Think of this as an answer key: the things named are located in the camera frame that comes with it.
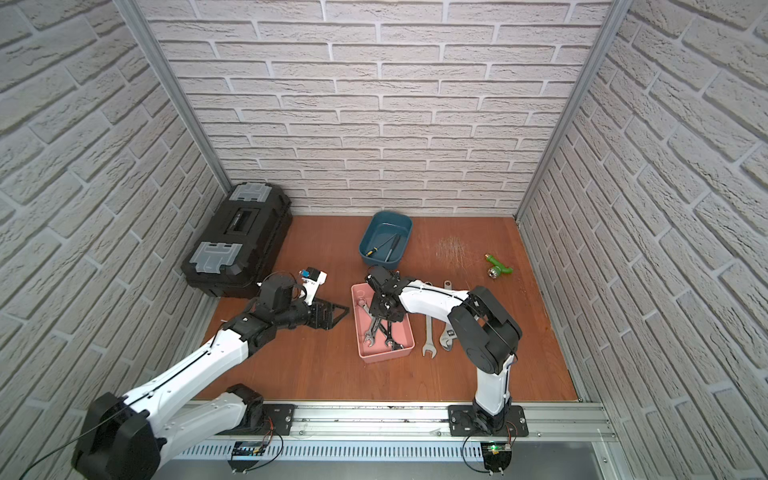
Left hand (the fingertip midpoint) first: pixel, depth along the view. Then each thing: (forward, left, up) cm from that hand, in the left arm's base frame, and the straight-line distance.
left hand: (341, 303), depth 79 cm
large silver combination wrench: (-7, -25, -13) cm, 29 cm away
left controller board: (-31, +23, -18) cm, 42 cm away
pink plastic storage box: (-2, -17, -14) cm, 22 cm away
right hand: (+4, -11, -13) cm, 17 cm away
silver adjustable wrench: (-4, -31, -13) cm, 34 cm away
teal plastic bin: (+34, -12, -13) cm, 38 cm away
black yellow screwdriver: (+30, -8, -13) cm, 34 cm away
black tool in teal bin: (+30, -14, -14) cm, 36 cm away
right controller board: (-33, -39, -15) cm, 53 cm away
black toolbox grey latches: (+20, +32, +2) cm, 38 cm away
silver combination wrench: (-3, -8, -13) cm, 16 cm away
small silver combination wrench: (-4, -13, -13) cm, 19 cm away
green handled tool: (+19, -51, -11) cm, 56 cm away
